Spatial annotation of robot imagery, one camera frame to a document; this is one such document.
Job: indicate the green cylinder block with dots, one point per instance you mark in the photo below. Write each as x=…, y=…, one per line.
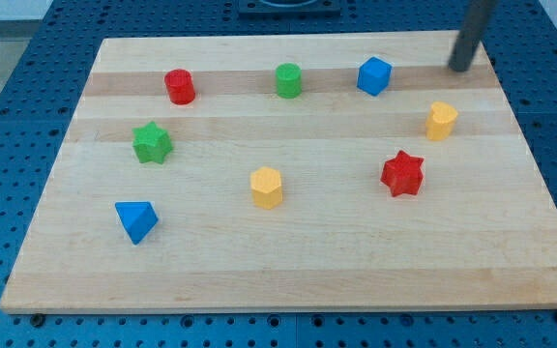
x=288, y=80

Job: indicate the red cylinder block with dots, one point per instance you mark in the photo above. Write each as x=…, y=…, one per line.
x=179, y=86

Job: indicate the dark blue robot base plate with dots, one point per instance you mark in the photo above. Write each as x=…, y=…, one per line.
x=255, y=8

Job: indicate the yellow heart block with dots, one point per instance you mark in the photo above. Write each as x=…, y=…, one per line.
x=440, y=121

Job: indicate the blue cube block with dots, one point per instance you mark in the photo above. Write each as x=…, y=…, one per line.
x=374, y=76

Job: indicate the yellow hexagon block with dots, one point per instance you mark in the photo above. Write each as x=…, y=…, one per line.
x=266, y=187

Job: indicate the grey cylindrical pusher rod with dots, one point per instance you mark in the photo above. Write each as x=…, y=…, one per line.
x=477, y=17

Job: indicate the red star block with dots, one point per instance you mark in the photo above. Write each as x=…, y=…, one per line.
x=403, y=174

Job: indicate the green star block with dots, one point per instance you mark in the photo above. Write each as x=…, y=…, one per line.
x=151, y=143

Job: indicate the light wooden board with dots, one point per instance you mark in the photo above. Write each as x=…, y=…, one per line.
x=480, y=234

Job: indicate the blue triangle block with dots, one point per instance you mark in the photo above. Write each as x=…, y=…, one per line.
x=137, y=217

